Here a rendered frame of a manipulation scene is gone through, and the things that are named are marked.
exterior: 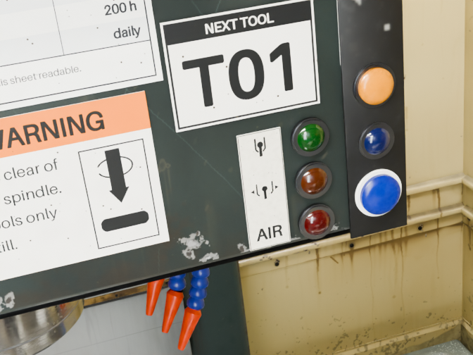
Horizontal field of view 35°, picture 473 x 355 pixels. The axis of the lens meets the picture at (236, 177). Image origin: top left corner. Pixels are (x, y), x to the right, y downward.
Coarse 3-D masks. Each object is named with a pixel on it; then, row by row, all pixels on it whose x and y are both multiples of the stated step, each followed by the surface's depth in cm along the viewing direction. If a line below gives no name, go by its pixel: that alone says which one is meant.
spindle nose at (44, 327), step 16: (64, 304) 68; (80, 304) 71; (0, 320) 64; (16, 320) 64; (32, 320) 65; (48, 320) 66; (64, 320) 68; (0, 336) 64; (16, 336) 65; (32, 336) 65; (48, 336) 67; (0, 352) 65; (16, 352) 65; (32, 352) 66
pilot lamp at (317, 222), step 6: (318, 210) 53; (312, 216) 53; (318, 216) 53; (324, 216) 53; (306, 222) 53; (312, 222) 53; (318, 222) 53; (324, 222) 53; (306, 228) 53; (312, 228) 53; (318, 228) 53; (324, 228) 53; (312, 234) 54; (318, 234) 54
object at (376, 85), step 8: (368, 72) 50; (376, 72) 50; (384, 72) 50; (360, 80) 50; (368, 80) 50; (376, 80) 50; (384, 80) 50; (392, 80) 51; (360, 88) 50; (368, 88) 50; (376, 88) 50; (384, 88) 50; (392, 88) 51; (360, 96) 51; (368, 96) 50; (376, 96) 51; (384, 96) 51
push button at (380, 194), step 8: (376, 176) 53; (384, 176) 53; (368, 184) 53; (376, 184) 53; (384, 184) 53; (392, 184) 53; (360, 192) 54; (368, 192) 53; (376, 192) 53; (384, 192) 53; (392, 192) 54; (400, 192) 54; (360, 200) 54; (368, 200) 53; (376, 200) 53; (384, 200) 54; (392, 200) 54; (368, 208) 54; (376, 208) 54; (384, 208) 54
